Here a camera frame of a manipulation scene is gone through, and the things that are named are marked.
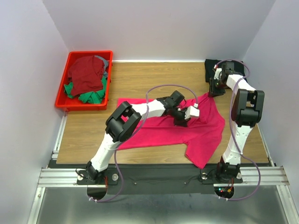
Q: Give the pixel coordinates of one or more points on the folded black t shirt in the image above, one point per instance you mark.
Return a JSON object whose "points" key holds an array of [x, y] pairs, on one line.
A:
{"points": [[210, 63]]}

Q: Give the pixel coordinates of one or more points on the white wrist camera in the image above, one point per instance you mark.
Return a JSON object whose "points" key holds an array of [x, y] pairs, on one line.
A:
{"points": [[217, 72], [192, 112]]}

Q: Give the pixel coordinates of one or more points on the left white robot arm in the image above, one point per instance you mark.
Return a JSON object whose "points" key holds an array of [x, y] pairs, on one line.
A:
{"points": [[122, 123]]}

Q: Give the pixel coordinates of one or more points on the grey t shirt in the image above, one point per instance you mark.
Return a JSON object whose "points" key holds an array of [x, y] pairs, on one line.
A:
{"points": [[106, 65]]}

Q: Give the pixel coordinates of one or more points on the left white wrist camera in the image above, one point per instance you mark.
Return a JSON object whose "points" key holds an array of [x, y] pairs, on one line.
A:
{"points": [[192, 112]]}

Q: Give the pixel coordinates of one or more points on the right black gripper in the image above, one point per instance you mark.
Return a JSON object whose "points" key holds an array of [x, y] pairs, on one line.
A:
{"points": [[212, 90]]}

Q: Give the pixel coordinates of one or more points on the red plastic bin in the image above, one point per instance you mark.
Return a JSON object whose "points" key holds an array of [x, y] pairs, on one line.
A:
{"points": [[67, 104]]}

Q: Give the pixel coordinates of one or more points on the aluminium frame rail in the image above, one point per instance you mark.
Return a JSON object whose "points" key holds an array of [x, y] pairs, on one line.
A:
{"points": [[67, 178]]}

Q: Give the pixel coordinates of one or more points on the dark red t shirt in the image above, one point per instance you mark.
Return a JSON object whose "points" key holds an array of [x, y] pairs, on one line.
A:
{"points": [[86, 74]]}

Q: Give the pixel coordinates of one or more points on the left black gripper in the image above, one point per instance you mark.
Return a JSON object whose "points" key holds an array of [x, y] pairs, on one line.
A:
{"points": [[181, 122]]}

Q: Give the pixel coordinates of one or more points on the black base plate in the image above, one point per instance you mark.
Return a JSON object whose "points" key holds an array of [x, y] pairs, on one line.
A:
{"points": [[150, 179]]}

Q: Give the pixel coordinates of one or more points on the pink t shirt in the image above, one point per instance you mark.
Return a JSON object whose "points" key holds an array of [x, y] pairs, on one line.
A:
{"points": [[202, 136]]}

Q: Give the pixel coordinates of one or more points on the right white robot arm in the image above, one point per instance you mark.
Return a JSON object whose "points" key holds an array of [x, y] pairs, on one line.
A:
{"points": [[245, 112]]}

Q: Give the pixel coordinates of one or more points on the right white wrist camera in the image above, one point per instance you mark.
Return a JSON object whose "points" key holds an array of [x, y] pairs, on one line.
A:
{"points": [[217, 72]]}

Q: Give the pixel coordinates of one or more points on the green t shirt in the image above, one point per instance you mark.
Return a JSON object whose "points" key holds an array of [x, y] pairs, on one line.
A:
{"points": [[92, 97]]}

